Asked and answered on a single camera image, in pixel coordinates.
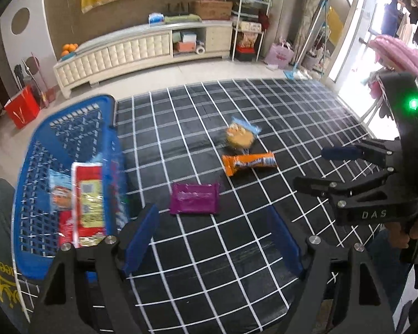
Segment black white grid tablecloth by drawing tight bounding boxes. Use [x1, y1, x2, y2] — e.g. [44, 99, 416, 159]
[13, 78, 377, 333]

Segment blue plastic basket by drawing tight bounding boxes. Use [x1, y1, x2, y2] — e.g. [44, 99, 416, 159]
[12, 95, 130, 281]

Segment round cake blue wrapper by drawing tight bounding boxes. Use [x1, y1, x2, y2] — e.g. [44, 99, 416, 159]
[225, 118, 262, 150]

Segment clear cartoon bread bag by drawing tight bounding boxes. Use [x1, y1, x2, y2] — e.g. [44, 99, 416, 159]
[49, 169, 72, 211]

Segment cream tufted TV cabinet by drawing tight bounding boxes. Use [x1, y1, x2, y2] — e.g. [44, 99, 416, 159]
[53, 20, 232, 99]

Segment blue floor mop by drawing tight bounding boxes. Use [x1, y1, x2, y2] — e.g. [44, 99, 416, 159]
[284, 0, 328, 80]

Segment person right hand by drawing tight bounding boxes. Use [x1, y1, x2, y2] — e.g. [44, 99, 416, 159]
[384, 219, 418, 249]

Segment red paper gift bag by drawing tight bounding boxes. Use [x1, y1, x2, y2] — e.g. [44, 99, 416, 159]
[4, 86, 40, 129]

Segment blue tissue pack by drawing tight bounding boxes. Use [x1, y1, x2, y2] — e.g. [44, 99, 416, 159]
[148, 12, 164, 25]

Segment pink gift bag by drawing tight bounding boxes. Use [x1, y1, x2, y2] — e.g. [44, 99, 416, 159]
[264, 40, 294, 69]

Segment oranges on blue plate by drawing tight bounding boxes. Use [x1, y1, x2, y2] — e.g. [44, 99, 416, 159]
[61, 44, 78, 59]

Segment green folded cloth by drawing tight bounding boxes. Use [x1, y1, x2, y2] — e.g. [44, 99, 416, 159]
[164, 14, 202, 24]

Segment white metal shelf rack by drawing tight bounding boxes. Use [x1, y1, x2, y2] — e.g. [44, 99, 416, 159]
[225, 0, 272, 61]

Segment red yellow snack bag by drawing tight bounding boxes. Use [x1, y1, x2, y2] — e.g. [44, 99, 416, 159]
[54, 162, 105, 247]

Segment brown cardboard box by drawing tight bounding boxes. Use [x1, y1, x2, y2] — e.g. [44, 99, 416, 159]
[191, 0, 232, 20]

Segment purple snack packet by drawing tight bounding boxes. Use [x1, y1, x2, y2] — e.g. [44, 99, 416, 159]
[169, 183, 220, 215]

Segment orange snack bar wrapper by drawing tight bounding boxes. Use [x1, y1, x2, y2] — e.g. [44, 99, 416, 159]
[222, 152, 278, 176]

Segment pink fluffy blanket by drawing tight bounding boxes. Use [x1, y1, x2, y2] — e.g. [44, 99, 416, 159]
[368, 35, 418, 77]

